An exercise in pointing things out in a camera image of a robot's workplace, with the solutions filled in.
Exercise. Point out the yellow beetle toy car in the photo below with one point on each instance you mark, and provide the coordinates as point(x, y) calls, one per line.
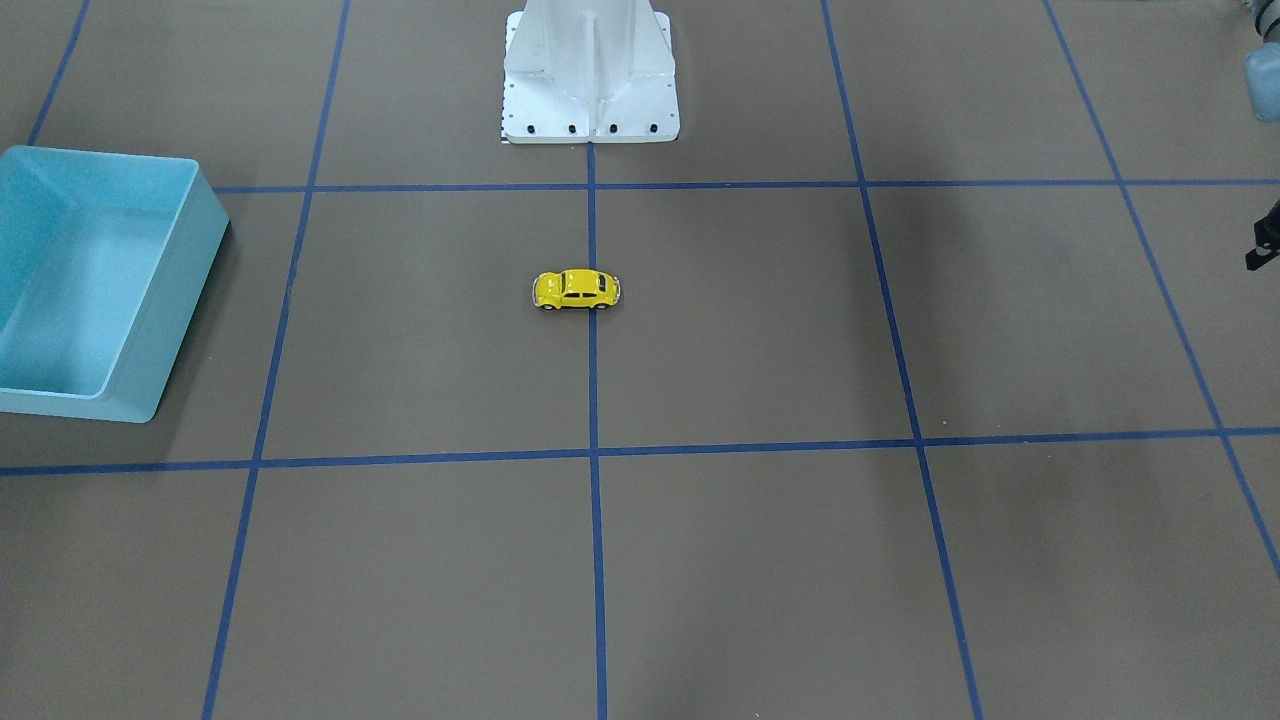
point(575, 288)

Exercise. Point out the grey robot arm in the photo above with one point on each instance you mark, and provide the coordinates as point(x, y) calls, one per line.
point(1261, 67)

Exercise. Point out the light blue plastic bin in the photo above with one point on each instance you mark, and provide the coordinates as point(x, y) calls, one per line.
point(104, 257)

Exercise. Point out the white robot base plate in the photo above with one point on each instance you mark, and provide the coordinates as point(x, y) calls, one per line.
point(589, 72)

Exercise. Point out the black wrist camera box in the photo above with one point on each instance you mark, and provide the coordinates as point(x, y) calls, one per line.
point(1266, 240)

